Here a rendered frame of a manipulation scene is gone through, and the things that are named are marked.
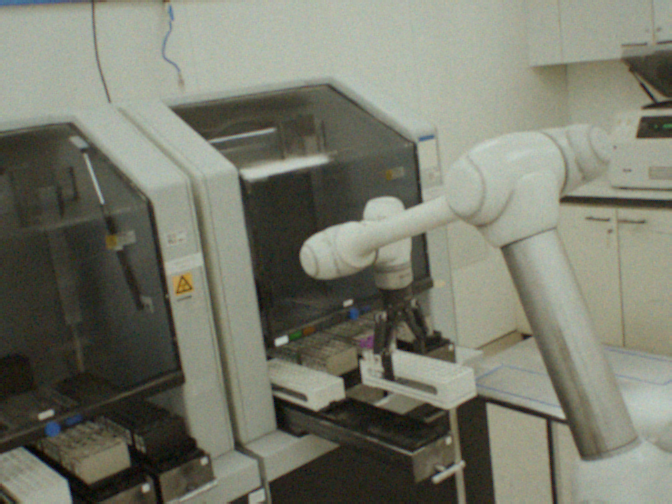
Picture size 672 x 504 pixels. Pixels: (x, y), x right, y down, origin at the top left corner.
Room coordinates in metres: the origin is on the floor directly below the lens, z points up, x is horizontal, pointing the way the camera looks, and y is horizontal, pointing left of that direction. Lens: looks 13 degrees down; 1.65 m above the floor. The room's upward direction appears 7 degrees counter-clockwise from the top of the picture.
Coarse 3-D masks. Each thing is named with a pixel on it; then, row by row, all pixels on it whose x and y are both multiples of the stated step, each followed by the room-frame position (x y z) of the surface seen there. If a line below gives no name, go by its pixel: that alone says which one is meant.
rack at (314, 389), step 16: (272, 368) 2.18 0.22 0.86; (288, 368) 2.15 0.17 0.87; (304, 368) 2.14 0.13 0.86; (272, 384) 2.16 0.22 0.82; (288, 384) 2.04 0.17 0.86; (304, 384) 2.02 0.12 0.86; (320, 384) 2.00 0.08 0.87; (336, 384) 2.00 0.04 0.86; (304, 400) 2.05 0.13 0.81; (320, 400) 1.97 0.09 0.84; (336, 400) 2.00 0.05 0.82
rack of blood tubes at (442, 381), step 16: (400, 352) 2.00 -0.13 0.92; (368, 368) 1.96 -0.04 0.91; (400, 368) 1.90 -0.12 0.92; (416, 368) 1.88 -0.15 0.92; (432, 368) 1.86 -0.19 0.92; (448, 368) 1.85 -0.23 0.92; (464, 368) 1.83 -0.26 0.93; (368, 384) 1.97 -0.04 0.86; (384, 384) 1.92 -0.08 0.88; (400, 384) 1.93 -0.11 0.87; (416, 384) 1.91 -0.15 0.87; (432, 384) 1.79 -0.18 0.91; (448, 384) 1.76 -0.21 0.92; (464, 384) 1.79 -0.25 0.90; (432, 400) 1.79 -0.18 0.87; (448, 400) 1.76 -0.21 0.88; (464, 400) 1.79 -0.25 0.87
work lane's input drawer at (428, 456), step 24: (288, 408) 2.02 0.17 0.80; (336, 408) 1.97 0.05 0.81; (360, 408) 1.96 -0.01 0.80; (384, 408) 1.91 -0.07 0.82; (312, 432) 1.95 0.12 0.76; (336, 432) 1.87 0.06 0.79; (360, 432) 1.82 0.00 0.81; (384, 432) 1.81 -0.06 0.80; (408, 432) 1.79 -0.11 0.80; (432, 432) 1.75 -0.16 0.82; (384, 456) 1.74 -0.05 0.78; (408, 456) 1.68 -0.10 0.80; (432, 456) 1.71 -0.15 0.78; (432, 480) 1.65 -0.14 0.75
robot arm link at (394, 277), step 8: (408, 264) 1.90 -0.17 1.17; (376, 272) 1.91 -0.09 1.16; (384, 272) 1.89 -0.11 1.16; (392, 272) 1.89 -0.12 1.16; (400, 272) 1.89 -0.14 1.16; (408, 272) 1.90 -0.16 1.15; (376, 280) 1.91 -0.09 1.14; (384, 280) 1.89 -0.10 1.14; (392, 280) 1.89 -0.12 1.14; (400, 280) 1.89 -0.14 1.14; (408, 280) 1.90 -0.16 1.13; (384, 288) 1.91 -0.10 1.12; (392, 288) 1.90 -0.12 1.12; (400, 288) 1.90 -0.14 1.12
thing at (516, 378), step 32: (512, 352) 2.17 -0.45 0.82; (608, 352) 2.08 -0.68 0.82; (640, 352) 2.05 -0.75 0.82; (480, 384) 1.98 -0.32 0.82; (512, 384) 1.95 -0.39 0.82; (544, 384) 1.92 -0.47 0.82; (640, 384) 1.85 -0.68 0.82; (448, 416) 2.01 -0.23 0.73; (544, 416) 1.77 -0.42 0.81; (640, 416) 1.68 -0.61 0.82
